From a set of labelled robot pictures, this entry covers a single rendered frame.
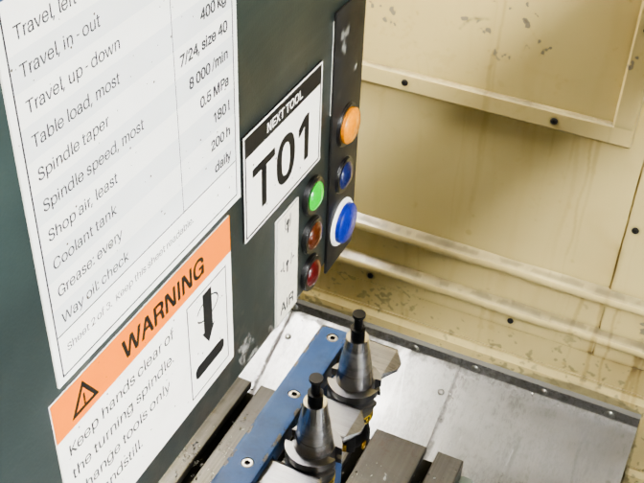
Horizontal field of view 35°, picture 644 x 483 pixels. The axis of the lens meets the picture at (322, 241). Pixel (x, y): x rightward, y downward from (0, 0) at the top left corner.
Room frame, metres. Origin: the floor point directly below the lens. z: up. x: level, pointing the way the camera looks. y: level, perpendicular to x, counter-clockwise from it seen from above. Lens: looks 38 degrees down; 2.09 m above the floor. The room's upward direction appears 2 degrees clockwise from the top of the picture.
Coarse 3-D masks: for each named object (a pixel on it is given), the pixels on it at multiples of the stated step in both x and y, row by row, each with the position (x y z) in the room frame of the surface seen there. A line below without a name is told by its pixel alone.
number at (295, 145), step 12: (312, 108) 0.53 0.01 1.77; (300, 120) 0.51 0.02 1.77; (312, 120) 0.53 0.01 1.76; (288, 132) 0.50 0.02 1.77; (300, 132) 0.51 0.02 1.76; (312, 132) 0.53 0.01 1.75; (276, 144) 0.49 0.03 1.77; (288, 144) 0.50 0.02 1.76; (300, 144) 0.51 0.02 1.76; (312, 144) 0.53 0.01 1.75; (276, 156) 0.49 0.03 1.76; (288, 156) 0.50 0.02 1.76; (300, 156) 0.51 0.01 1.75; (312, 156) 0.53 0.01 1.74; (276, 168) 0.49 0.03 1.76; (288, 168) 0.50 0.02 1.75; (300, 168) 0.51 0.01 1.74; (276, 180) 0.49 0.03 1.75; (288, 180) 0.50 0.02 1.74; (276, 192) 0.49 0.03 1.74
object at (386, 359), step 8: (376, 344) 0.91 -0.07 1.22; (376, 352) 0.89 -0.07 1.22; (384, 352) 0.90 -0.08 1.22; (392, 352) 0.90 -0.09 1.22; (336, 360) 0.88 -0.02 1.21; (376, 360) 0.88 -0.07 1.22; (384, 360) 0.88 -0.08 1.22; (392, 360) 0.88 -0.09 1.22; (400, 360) 0.88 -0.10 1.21; (384, 368) 0.87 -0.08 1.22; (392, 368) 0.87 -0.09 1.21; (384, 376) 0.86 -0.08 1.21
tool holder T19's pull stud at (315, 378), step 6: (312, 378) 0.74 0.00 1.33; (318, 378) 0.74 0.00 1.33; (312, 384) 0.73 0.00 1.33; (318, 384) 0.73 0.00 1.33; (312, 390) 0.73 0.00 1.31; (318, 390) 0.73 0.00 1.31; (312, 396) 0.73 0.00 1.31; (318, 396) 0.73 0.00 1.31; (312, 402) 0.73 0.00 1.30; (318, 402) 0.73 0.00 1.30
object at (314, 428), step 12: (324, 396) 0.75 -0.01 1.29; (312, 408) 0.73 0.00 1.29; (324, 408) 0.73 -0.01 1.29; (300, 420) 0.73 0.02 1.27; (312, 420) 0.72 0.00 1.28; (324, 420) 0.73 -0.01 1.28; (300, 432) 0.73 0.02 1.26; (312, 432) 0.72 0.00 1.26; (324, 432) 0.72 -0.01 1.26; (300, 444) 0.72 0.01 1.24; (312, 444) 0.72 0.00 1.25; (324, 444) 0.72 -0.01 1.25; (312, 456) 0.72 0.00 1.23; (324, 456) 0.72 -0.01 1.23
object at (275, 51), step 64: (256, 0) 0.47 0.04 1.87; (320, 0) 0.54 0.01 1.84; (256, 64) 0.47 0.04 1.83; (0, 128) 0.30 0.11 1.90; (0, 192) 0.29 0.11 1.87; (0, 256) 0.29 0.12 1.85; (256, 256) 0.47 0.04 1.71; (320, 256) 0.55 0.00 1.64; (0, 320) 0.28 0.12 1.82; (128, 320) 0.35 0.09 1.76; (256, 320) 0.46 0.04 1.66; (0, 384) 0.27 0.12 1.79; (64, 384) 0.31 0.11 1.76; (0, 448) 0.27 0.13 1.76
